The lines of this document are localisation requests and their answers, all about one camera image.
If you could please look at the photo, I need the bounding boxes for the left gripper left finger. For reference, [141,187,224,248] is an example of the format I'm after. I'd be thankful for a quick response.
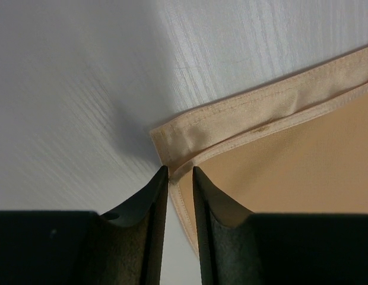
[0,166,168,284]

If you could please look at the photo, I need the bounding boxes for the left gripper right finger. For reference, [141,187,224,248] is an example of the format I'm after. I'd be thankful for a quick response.
[192,167,368,284]

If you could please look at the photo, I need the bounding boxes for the peach satin cloth napkin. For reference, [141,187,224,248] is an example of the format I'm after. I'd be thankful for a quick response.
[151,46,368,250]

